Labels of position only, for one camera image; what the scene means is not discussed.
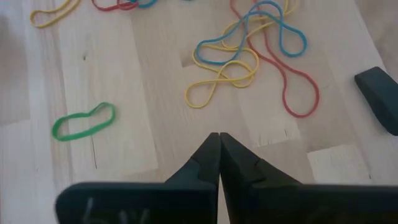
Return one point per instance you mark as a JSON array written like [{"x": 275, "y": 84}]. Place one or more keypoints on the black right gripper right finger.
[{"x": 245, "y": 186}]

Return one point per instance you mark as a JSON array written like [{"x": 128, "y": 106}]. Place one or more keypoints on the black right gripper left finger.
[{"x": 208, "y": 168}]

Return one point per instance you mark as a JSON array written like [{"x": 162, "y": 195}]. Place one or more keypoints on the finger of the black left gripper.
[{"x": 379, "y": 96}]

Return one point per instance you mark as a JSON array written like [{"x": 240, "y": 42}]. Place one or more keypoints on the blue rubber band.
[
  {"x": 146, "y": 6},
  {"x": 292, "y": 55}
]

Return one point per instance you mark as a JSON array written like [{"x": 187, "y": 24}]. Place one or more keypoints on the green rubber band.
[{"x": 74, "y": 135}]

